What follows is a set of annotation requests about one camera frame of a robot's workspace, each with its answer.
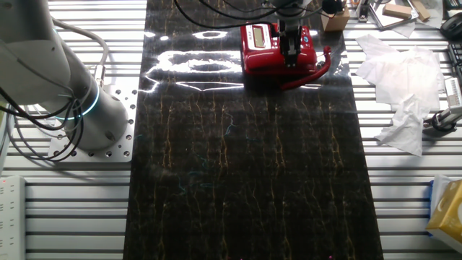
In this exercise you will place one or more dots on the black computer mouse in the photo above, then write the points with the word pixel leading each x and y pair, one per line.
pixel 453 27

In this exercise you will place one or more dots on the blue white tissue pack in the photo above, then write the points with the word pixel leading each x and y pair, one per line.
pixel 431 187

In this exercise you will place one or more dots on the white power strip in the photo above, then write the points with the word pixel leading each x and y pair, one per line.
pixel 11 216

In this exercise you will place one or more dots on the twisted white tissue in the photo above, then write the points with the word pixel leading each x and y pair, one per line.
pixel 404 130

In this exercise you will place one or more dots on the white tissue in box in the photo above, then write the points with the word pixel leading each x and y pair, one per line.
pixel 438 191

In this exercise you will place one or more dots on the red telephone base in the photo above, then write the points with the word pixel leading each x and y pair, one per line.
pixel 252 54

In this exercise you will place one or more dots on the large white tissue sheet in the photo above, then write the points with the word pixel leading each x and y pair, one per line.
pixel 400 72

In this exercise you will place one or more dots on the yellow tissue box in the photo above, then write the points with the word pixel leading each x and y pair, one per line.
pixel 447 216

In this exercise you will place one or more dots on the flat wooden block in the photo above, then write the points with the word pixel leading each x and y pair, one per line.
pixel 397 11

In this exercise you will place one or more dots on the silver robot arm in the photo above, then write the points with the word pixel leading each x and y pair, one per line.
pixel 32 54

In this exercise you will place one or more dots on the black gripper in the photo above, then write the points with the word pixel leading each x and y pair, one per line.
pixel 289 32

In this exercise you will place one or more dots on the red telephone handset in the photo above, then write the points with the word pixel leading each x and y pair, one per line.
pixel 267 60

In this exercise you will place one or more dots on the silver metal tray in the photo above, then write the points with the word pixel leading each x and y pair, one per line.
pixel 379 21

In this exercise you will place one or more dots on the dark marble pattern mat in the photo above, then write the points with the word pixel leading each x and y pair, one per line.
pixel 252 162

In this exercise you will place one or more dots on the black keyboard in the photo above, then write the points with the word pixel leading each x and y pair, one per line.
pixel 456 61

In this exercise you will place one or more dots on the small silver camera on stand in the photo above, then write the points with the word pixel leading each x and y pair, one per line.
pixel 453 95

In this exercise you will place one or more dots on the narrow wooden piece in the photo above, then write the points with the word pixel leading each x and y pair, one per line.
pixel 421 10

